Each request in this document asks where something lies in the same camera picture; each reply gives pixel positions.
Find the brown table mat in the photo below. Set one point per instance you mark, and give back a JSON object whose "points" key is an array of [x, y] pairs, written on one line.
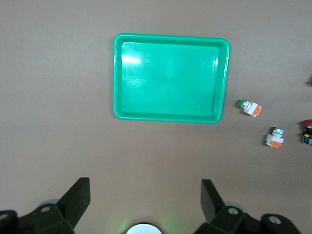
{"points": [[48, 97]]}

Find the red push button switch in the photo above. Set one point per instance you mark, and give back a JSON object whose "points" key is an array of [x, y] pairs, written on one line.
{"points": [[307, 124]]}

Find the green plastic tray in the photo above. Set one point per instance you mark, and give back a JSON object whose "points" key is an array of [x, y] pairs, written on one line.
{"points": [[170, 80]]}

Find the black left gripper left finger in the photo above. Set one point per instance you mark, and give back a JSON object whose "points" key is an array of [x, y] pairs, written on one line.
{"points": [[73, 200]]}

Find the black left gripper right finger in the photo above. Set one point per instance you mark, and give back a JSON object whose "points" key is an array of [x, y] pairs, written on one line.
{"points": [[212, 202]]}

